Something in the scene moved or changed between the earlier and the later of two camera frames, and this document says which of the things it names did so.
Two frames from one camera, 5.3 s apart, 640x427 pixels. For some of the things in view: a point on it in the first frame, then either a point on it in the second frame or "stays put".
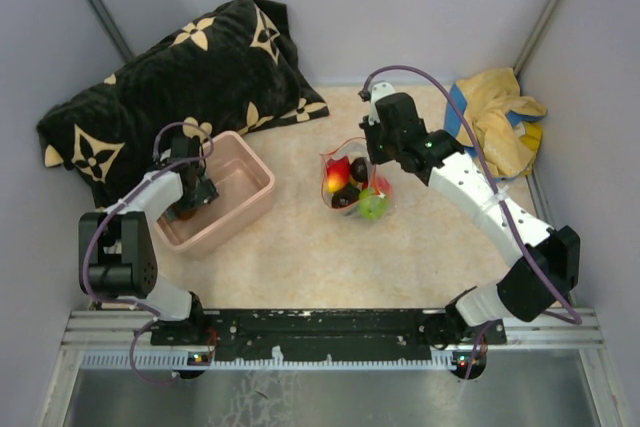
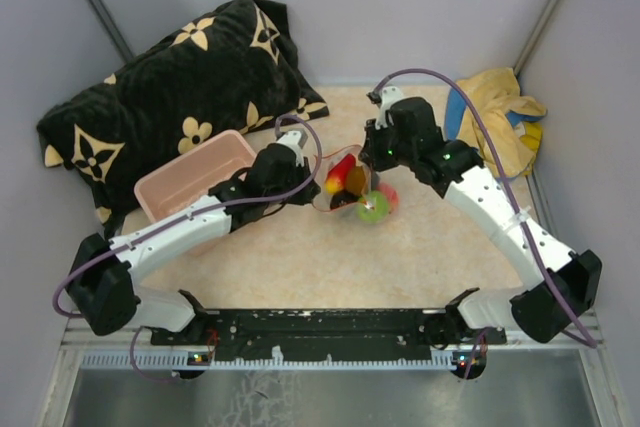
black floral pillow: (232, 71) stays put
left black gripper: (206, 191) to (306, 197)
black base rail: (327, 332) stays put
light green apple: (372, 205) stays put
